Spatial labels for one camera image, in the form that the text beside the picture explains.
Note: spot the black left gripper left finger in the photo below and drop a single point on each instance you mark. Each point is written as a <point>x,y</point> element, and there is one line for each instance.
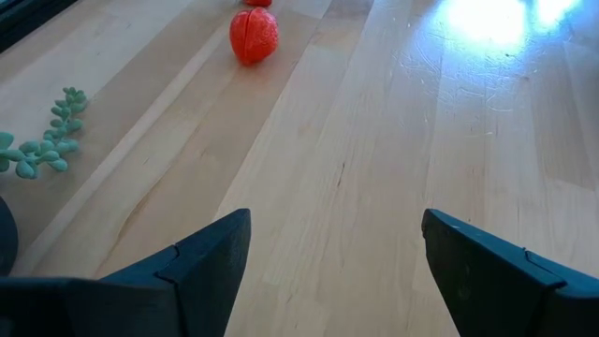
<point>140,304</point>

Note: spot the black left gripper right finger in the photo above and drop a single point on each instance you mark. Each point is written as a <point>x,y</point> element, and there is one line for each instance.
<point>505,299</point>

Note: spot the large red toy strawberry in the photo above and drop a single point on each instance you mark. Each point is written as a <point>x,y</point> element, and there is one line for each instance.
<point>252,35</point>

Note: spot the small red toy strawberry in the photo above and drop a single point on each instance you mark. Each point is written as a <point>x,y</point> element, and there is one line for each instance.
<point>258,2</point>

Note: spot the potted artificial succulent plant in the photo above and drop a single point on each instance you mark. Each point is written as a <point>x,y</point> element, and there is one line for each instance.
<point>5,238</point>

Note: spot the black aluminium table frame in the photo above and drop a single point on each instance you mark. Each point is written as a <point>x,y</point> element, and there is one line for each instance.
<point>28,14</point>

